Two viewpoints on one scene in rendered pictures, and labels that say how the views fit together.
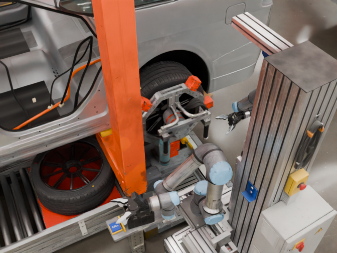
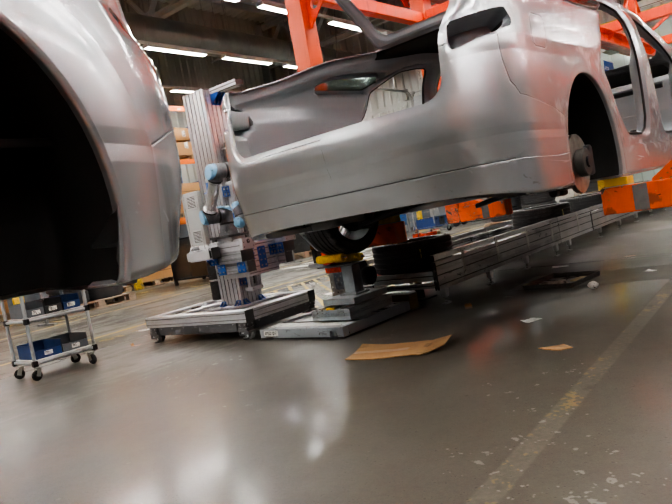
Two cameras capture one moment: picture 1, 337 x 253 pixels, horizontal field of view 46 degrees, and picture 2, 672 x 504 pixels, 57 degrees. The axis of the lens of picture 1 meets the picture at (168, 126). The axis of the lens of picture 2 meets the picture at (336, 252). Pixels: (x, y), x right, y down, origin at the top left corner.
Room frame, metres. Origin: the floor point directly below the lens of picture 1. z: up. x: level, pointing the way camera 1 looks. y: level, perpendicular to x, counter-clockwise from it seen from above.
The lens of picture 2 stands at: (6.51, -1.71, 0.79)
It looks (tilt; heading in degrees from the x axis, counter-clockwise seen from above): 3 degrees down; 158
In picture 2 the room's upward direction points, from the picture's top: 10 degrees counter-clockwise
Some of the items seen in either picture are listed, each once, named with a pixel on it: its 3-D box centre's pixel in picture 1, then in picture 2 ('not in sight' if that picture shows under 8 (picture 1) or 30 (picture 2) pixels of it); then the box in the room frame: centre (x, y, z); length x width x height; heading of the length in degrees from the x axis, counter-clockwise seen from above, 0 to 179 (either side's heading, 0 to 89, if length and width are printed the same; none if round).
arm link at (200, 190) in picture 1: (203, 193); not in sight; (1.34, -0.22, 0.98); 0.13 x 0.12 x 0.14; 16
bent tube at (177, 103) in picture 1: (191, 105); not in sight; (2.07, -0.17, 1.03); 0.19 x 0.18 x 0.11; 27
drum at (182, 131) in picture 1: (175, 122); not in sight; (2.07, -0.06, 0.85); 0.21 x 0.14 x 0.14; 27
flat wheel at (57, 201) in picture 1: (73, 173); (412, 253); (1.93, 0.78, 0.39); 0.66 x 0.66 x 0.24
